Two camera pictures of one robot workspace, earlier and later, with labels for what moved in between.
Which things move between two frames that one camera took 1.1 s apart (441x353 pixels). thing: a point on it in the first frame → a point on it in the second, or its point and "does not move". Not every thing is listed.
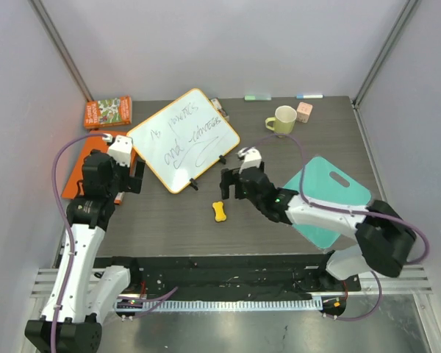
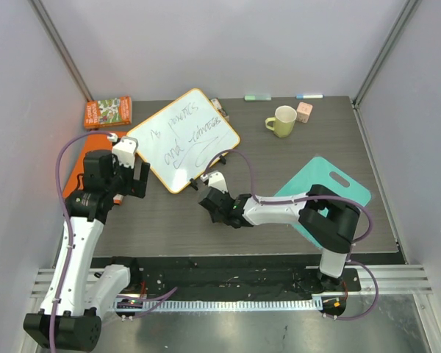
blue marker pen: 309,96 does not move
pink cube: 303,112 does not move
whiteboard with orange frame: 181,138 does not move
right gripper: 239,182 → 209,201
